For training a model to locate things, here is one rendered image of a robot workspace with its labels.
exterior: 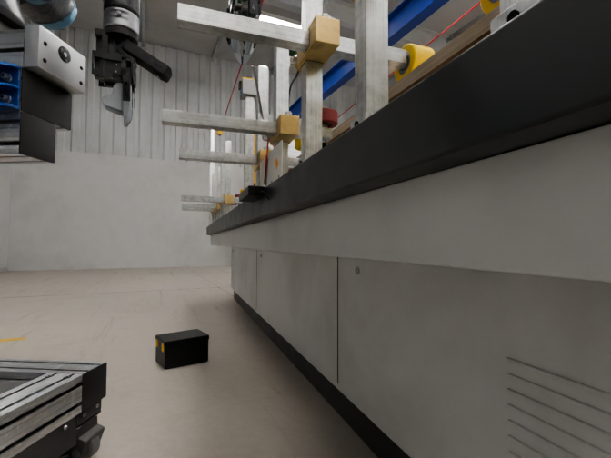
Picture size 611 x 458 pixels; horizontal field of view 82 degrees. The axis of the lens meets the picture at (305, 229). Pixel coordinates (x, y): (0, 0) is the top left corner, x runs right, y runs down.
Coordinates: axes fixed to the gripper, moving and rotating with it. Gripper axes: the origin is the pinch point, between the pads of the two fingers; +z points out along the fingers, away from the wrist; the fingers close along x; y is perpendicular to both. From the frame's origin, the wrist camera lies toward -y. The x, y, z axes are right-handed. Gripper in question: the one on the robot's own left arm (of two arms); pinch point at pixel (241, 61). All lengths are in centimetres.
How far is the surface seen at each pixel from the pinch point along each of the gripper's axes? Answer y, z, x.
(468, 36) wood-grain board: 43, 12, 31
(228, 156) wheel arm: -25.0, 18.6, -0.1
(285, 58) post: -3.8, -4.8, 12.5
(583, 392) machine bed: 59, 64, 32
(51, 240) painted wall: -739, 42, -262
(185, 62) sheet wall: -766, -375, -16
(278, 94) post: -3.8, 5.4, 10.7
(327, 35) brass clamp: 28.5, 7.2, 11.9
